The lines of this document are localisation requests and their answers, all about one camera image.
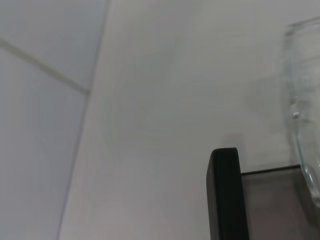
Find black glasses case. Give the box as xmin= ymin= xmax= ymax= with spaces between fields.
xmin=206 ymin=147 xmax=320 ymax=240

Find clear white glasses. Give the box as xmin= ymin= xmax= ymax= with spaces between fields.
xmin=283 ymin=16 xmax=320 ymax=208

